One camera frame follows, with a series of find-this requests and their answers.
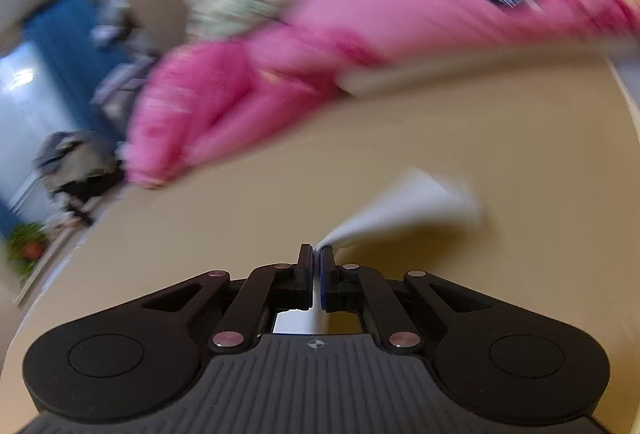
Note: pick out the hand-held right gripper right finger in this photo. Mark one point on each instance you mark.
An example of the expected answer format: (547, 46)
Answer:
(327, 284)

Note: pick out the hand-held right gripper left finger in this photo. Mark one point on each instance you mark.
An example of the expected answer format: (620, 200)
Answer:
(304, 279)

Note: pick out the white shirt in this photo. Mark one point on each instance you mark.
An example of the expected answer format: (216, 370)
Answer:
(400, 209)

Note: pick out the pile of clothes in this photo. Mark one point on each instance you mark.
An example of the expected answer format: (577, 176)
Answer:
(75, 158)

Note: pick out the pink quilt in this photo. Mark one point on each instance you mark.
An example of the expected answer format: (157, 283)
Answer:
(350, 13)

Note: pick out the potted green plant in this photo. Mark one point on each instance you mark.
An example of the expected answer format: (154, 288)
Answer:
(27, 246)

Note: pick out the blue curtain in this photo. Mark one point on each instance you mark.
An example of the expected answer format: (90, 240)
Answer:
(65, 48)
(7, 216)

